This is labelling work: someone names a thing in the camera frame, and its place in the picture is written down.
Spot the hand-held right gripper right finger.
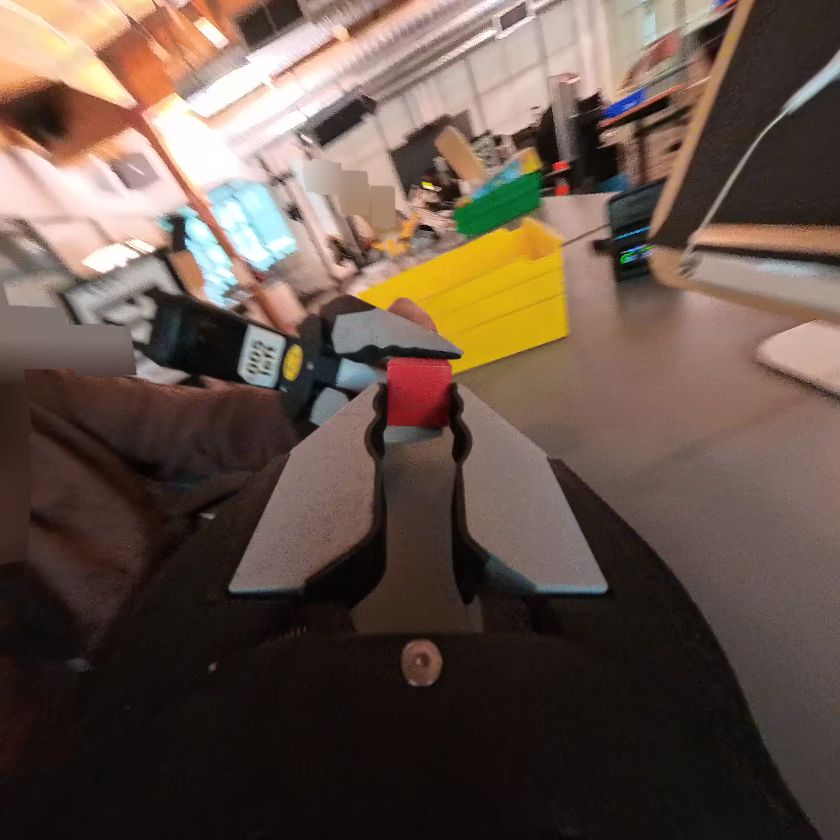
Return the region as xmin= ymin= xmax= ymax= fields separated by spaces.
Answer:
xmin=448 ymin=382 xmax=610 ymax=605

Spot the colourful printed box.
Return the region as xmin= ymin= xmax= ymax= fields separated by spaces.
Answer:
xmin=469 ymin=147 xmax=543 ymax=201

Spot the black partition board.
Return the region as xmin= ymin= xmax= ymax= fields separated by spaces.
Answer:
xmin=390 ymin=115 xmax=475 ymax=198

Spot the bright window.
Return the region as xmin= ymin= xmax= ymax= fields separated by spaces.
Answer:
xmin=161 ymin=182 xmax=298 ymax=290

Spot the person's left hand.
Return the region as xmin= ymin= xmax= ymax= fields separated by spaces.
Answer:
xmin=390 ymin=297 xmax=438 ymax=333

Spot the yellow plastic bin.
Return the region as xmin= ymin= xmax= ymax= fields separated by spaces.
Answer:
xmin=420 ymin=266 xmax=567 ymax=337
xmin=357 ymin=220 xmax=564 ymax=311
xmin=446 ymin=295 xmax=570 ymax=375

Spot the black wall panel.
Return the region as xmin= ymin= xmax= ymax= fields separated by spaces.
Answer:
xmin=110 ymin=154 xmax=160 ymax=191

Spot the black hanging screen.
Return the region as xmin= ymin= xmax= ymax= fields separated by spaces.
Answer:
xmin=308 ymin=95 xmax=379 ymax=149

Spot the white flat object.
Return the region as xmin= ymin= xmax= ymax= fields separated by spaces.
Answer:
xmin=755 ymin=320 xmax=840 ymax=396

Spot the green plastic bin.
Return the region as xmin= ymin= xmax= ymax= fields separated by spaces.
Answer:
xmin=454 ymin=172 xmax=544 ymax=237

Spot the red cube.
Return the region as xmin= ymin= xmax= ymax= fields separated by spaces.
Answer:
xmin=386 ymin=357 xmax=454 ymax=429

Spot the brown wooden column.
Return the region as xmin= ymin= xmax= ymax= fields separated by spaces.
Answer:
xmin=128 ymin=108 xmax=290 ymax=329

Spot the wooden-edged black board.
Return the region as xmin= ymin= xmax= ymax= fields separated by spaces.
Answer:
xmin=650 ymin=0 xmax=840 ymax=316

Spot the black white marker sign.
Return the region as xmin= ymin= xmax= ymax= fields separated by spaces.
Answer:
xmin=62 ymin=255 xmax=198 ymax=385

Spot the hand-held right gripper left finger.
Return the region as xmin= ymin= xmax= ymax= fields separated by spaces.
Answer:
xmin=228 ymin=382 xmax=388 ymax=611

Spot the cardboard paddle with marker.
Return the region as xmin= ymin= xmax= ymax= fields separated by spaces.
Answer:
xmin=434 ymin=126 xmax=490 ymax=186

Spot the white cable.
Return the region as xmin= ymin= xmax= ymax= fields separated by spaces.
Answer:
xmin=681 ymin=59 xmax=840 ymax=278

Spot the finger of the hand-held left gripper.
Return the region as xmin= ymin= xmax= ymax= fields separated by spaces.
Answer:
xmin=307 ymin=360 xmax=389 ymax=426
xmin=330 ymin=307 xmax=464 ymax=370

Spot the black smartphone with display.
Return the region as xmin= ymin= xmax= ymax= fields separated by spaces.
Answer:
xmin=607 ymin=182 xmax=665 ymax=282

